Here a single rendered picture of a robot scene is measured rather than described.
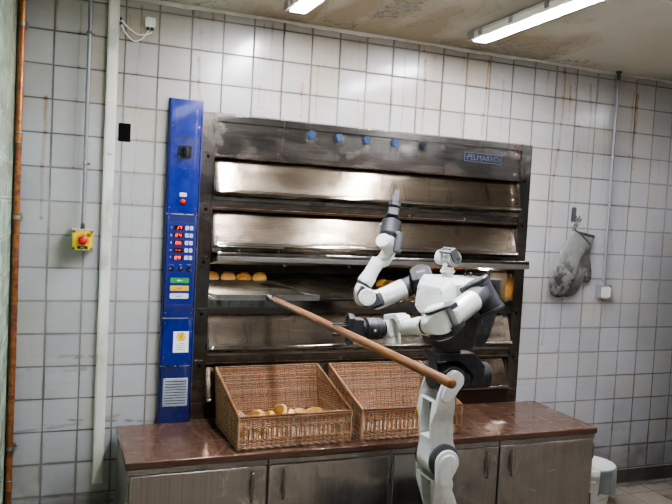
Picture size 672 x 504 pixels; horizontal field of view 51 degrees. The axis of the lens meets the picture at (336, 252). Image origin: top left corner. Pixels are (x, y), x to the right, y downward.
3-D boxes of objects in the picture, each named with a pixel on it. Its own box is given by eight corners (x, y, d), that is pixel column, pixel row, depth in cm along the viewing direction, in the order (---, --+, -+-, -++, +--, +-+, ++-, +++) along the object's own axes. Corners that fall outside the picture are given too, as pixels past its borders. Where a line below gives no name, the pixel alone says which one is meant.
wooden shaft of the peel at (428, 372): (457, 389, 197) (458, 378, 196) (448, 390, 195) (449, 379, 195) (277, 302, 355) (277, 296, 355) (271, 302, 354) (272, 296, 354)
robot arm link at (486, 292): (472, 320, 279) (489, 307, 288) (489, 314, 272) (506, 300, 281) (457, 294, 279) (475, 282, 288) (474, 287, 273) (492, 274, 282)
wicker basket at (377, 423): (323, 413, 376) (325, 361, 374) (417, 407, 396) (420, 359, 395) (359, 442, 331) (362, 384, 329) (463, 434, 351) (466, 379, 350)
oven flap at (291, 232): (212, 247, 349) (211, 209, 354) (515, 257, 415) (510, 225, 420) (213, 245, 345) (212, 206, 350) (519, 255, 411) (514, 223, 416)
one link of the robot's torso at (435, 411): (439, 465, 316) (450, 362, 314) (460, 479, 299) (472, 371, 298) (409, 466, 310) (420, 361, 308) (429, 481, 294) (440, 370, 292)
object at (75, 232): (70, 249, 326) (70, 228, 325) (93, 250, 330) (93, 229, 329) (70, 250, 319) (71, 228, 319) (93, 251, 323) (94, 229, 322)
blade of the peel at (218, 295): (319, 300, 373) (320, 295, 373) (216, 300, 352) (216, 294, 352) (297, 291, 406) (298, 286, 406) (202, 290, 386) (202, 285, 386)
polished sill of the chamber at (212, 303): (205, 306, 357) (206, 298, 356) (506, 307, 422) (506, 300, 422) (208, 308, 351) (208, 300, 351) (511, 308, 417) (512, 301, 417)
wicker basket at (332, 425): (210, 420, 353) (213, 365, 351) (315, 413, 375) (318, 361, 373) (235, 452, 308) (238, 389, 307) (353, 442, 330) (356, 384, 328)
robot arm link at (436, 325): (406, 344, 275) (439, 342, 259) (397, 320, 274) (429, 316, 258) (425, 332, 281) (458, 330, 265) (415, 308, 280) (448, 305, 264)
